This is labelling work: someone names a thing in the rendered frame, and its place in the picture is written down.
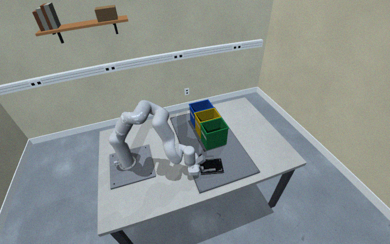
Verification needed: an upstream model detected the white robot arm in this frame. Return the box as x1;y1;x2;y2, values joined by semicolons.
109;100;206;170

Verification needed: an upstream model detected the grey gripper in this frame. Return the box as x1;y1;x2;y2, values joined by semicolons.
188;153;216;176

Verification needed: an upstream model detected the yellow recycle bin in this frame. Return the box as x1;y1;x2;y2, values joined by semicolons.
194;108;221;139

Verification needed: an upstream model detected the blue bin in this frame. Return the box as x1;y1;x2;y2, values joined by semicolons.
189;99;214;128

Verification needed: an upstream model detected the green returns bin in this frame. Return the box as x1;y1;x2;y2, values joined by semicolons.
200;117;229;150

